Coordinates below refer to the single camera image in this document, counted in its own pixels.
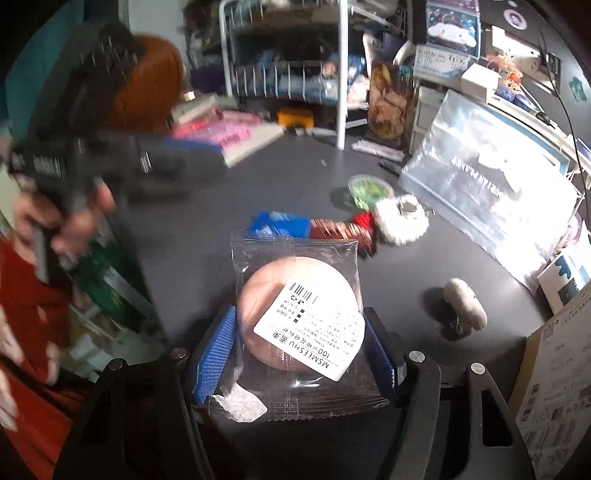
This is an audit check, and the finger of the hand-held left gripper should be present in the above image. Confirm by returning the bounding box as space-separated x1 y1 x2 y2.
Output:
134 135 228 200

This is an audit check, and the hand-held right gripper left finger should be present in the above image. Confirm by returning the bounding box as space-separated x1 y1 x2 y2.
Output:
78 305 239 480

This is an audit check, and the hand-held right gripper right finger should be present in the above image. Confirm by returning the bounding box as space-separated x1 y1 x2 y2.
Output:
364 306 532 480

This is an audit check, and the packaged pink powder puff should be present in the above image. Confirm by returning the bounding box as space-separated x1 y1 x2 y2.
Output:
208 230 391 424

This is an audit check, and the person's left hand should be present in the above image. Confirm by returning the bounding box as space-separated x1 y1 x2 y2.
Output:
13 183 117 259

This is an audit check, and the pink book stack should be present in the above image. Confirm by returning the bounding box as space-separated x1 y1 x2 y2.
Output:
170 95 285 169

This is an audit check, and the orange knitted cushion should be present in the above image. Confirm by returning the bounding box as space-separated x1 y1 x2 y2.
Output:
107 34 187 136

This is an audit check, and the yellow small box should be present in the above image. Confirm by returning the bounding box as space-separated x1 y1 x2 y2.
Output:
277 107 315 130

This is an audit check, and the green box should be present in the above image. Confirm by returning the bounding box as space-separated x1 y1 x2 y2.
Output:
69 222 153 333

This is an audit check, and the white fluffy scrunchie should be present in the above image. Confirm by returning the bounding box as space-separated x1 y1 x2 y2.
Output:
373 194 430 245

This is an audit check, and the blue and brown snack packet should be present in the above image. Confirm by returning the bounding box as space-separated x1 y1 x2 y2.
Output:
246 210 380 257

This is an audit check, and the green round container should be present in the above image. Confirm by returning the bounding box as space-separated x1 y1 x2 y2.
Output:
347 174 396 209

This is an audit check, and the cardboard box with labels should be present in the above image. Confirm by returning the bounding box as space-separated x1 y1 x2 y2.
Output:
512 284 591 480

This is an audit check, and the white and blue box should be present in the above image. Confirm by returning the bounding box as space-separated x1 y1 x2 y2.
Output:
536 249 591 316

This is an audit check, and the clear plastic zip bag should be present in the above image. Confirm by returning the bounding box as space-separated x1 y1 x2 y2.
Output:
398 89 581 296

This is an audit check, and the illustrated character card stand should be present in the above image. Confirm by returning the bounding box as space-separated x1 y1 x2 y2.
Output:
366 63 416 149

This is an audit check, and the white power adapter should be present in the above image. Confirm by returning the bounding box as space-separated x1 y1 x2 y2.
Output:
461 63 501 99

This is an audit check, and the blue cartoon poster box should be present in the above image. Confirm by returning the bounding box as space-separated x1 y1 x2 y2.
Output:
414 0 483 77

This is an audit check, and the small white plush keychain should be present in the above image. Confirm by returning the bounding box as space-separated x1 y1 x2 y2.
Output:
443 278 489 331

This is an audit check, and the white wire rack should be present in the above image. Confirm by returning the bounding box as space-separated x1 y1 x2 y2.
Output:
217 0 416 150

